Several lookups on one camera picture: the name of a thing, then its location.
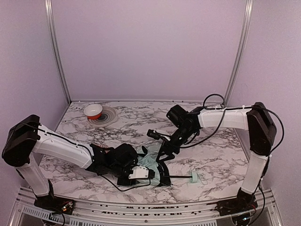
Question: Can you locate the orange white bowl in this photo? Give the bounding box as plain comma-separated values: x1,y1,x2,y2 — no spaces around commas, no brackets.
84,104,103,120

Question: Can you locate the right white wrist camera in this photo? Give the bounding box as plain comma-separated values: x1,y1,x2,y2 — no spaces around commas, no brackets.
147,129,171,141

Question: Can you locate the red patterned bowl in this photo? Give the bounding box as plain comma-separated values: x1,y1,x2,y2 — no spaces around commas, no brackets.
94,144,111,153

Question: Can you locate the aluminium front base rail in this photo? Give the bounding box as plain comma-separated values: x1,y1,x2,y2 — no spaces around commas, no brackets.
8,187,283,226

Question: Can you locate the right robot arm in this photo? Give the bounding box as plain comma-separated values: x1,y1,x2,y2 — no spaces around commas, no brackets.
155,102,284,222

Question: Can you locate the mint green folding umbrella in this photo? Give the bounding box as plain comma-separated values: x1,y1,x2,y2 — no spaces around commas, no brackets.
135,145,208,187

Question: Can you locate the right aluminium frame post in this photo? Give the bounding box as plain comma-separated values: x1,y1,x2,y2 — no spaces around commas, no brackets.
224,0,254,105

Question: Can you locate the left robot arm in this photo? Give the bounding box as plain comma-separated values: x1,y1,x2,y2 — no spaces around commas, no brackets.
2,114,149,215

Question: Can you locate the aluminium frame post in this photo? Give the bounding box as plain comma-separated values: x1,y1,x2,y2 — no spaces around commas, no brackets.
224,0,254,105
45,0,72,105

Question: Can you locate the left aluminium frame post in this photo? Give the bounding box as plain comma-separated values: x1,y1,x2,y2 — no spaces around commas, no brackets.
45,0,72,105

